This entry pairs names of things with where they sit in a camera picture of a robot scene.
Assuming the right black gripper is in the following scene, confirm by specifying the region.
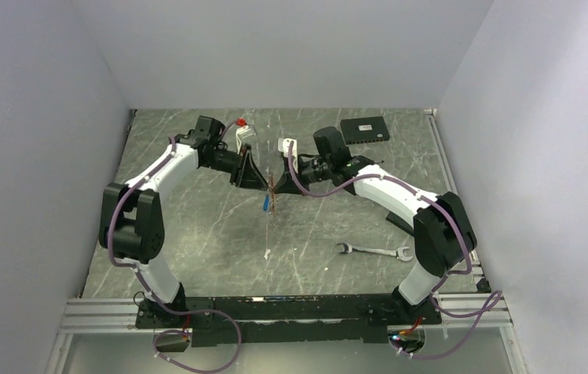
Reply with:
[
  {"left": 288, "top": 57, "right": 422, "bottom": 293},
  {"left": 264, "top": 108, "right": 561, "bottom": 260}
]
[{"left": 273, "top": 155, "right": 333, "bottom": 197}]

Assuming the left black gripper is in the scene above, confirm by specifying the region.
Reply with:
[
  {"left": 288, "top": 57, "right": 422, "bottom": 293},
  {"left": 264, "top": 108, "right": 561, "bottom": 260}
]
[{"left": 203, "top": 144, "right": 268, "bottom": 192}]

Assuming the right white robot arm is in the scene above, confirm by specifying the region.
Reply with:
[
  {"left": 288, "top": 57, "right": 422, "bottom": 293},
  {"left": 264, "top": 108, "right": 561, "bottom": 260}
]
[{"left": 274, "top": 127, "right": 477, "bottom": 323}]

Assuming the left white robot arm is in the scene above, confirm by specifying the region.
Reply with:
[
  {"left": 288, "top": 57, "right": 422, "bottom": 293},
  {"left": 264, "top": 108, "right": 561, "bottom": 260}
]
[{"left": 98, "top": 115, "right": 269, "bottom": 327}]

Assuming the black box device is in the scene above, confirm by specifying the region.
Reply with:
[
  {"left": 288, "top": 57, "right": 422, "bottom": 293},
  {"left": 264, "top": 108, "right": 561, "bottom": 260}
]
[{"left": 340, "top": 116, "right": 390, "bottom": 145}]

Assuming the black flat plate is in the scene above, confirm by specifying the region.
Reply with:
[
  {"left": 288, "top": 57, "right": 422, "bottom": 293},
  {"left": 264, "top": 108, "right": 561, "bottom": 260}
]
[{"left": 386, "top": 212, "right": 414, "bottom": 236}]

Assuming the silver combination wrench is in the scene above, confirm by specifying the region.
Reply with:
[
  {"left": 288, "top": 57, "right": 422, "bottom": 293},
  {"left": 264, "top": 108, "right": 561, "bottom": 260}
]
[{"left": 336, "top": 242, "right": 414, "bottom": 262}]

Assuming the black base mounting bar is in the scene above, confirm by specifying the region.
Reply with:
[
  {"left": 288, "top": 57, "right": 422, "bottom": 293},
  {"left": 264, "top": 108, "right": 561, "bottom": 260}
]
[{"left": 136, "top": 293, "right": 442, "bottom": 348}]

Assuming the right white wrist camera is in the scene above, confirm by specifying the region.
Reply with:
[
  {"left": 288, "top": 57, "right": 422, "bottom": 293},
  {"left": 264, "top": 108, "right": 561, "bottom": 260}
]
[{"left": 277, "top": 138, "right": 298, "bottom": 173}]

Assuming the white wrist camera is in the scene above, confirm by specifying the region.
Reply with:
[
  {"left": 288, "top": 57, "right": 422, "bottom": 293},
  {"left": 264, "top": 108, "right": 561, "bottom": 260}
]
[
  {"left": 235, "top": 118, "right": 259, "bottom": 153},
  {"left": 277, "top": 138, "right": 298, "bottom": 173}
]

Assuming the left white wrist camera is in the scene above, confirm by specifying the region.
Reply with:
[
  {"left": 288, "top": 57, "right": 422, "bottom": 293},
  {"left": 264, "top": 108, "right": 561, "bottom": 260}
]
[{"left": 235, "top": 118, "right": 259, "bottom": 153}]

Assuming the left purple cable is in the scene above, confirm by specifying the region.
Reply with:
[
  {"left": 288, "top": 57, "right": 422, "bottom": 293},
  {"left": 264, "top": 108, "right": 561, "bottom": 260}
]
[{"left": 107, "top": 119, "right": 244, "bottom": 374}]

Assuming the aluminium frame rail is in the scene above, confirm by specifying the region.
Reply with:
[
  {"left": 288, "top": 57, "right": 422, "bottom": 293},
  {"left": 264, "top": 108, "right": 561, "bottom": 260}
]
[{"left": 45, "top": 293, "right": 529, "bottom": 373}]

